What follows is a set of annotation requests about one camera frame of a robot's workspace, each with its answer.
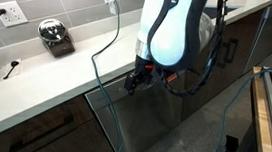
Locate dark wood shallow drawer front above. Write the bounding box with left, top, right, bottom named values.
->
left=0, top=93, right=99, bottom=152

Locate small black kitchen appliance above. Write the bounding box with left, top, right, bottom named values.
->
left=35, top=16, right=77, bottom=60

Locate small black scoop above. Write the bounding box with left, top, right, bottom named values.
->
left=2, top=60, right=22, bottom=80

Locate dark wood cabinet door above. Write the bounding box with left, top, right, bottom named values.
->
left=172, top=14, right=272, bottom=121

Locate white double wall outlet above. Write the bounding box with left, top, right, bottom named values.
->
left=0, top=0, right=30, bottom=29

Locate small black floor bracket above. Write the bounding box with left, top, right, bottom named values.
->
left=223, top=133, right=241, bottom=152

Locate black corrugated cable bundle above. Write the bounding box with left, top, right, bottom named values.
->
left=150, top=0, right=242, bottom=101

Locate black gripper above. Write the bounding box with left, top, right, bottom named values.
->
left=121, top=62, right=162, bottom=97

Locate black cabinet door handle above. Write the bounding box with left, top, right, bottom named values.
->
left=215, top=37, right=241, bottom=69

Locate white plug adapter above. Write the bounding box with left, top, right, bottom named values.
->
left=108, top=0, right=120, bottom=16

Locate black bar drawer handle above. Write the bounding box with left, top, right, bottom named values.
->
left=6, top=113, right=78, bottom=152

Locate stainless steel Bosch dishwasher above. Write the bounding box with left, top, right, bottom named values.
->
left=82, top=65, right=191, bottom=152

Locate teal green power cable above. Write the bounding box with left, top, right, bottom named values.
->
left=85, top=0, right=272, bottom=152

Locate white flat square pad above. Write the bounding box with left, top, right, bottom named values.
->
left=0, top=57, right=24, bottom=81

